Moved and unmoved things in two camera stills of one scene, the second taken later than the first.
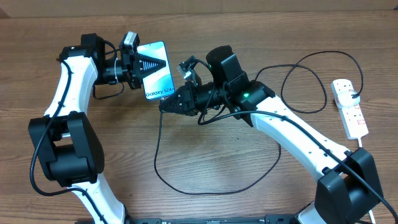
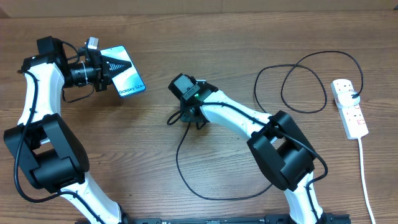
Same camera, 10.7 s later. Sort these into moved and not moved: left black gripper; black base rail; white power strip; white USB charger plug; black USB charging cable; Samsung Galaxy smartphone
Moved: Samsung Galaxy smartphone; black USB charging cable; left black gripper
Not moved: black base rail; white power strip; white USB charger plug
